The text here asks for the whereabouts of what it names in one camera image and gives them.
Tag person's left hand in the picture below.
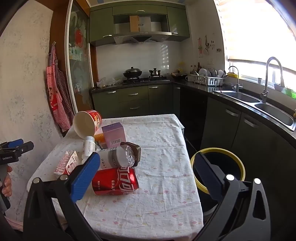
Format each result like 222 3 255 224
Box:
0 165 13 198

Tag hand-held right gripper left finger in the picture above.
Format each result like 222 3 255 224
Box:
23 152 102 241

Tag tall steel faucet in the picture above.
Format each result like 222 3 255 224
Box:
260 57 285 104

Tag red checked apron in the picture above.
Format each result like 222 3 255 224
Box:
46 43 72 131

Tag white dish rack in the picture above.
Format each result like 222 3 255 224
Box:
189 74 225 87

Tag green upper cabinets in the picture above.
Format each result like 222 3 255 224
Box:
89 3 190 47

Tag crushed clear plastic bottle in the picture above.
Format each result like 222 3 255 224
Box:
95 146 136 169

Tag row of white plates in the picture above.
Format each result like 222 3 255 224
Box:
198 68 218 77

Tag kitchen window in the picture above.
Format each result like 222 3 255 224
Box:
217 0 296 93

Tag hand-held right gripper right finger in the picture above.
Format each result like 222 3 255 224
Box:
192 152 271 241

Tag wall hooks with utensils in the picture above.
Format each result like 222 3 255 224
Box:
197 35 223 59

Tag dark checked apron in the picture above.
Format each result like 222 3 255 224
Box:
57 67 75 119

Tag red paper bowl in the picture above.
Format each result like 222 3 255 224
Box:
72 110 103 141

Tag black pan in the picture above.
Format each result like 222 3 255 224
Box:
171 71 188 80

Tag dark brown plastic tray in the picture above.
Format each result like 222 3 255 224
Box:
120 141 141 168

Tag steel range hood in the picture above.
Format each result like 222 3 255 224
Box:
113 14 172 45

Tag brown cardboard piece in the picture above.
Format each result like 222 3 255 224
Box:
129 15 140 33

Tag small steel faucet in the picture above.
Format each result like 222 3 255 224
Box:
228 66 244 93

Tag white pill bottle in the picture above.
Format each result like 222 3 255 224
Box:
81 136 96 161

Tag orange packet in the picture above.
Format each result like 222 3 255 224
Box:
94 133 106 145

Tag yellow rimmed trash bin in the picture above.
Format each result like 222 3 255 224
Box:
190 148 246 217

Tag red soda can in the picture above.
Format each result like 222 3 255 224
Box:
92 167 140 196

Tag white floral tablecloth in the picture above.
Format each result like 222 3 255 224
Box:
26 113 204 237

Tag steel double sink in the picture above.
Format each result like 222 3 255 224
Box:
213 90 296 132

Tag white printed box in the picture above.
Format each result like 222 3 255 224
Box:
94 140 121 152

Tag green cabinets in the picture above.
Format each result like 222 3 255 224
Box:
91 83 296 241
89 3 190 47

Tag black kitchen countertop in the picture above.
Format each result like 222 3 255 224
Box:
90 79 296 139

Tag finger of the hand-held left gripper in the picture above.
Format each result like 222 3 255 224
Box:
14 142 35 155
0 138 24 149

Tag brown wooden door frame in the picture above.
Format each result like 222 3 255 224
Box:
49 0 97 138

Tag black wok with lid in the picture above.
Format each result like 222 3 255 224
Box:
122 67 143 79

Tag purple box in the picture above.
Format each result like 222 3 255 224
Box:
101 122 126 149

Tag black gas stove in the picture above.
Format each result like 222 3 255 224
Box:
122 77 171 85

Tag red and white milk carton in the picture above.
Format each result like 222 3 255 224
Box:
54 150 80 176

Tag glass sliding door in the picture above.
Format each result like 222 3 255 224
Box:
65 0 93 114

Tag clear plastic bag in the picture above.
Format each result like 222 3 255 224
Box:
96 77 123 89

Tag green lower cabinets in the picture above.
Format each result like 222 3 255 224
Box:
91 83 296 241

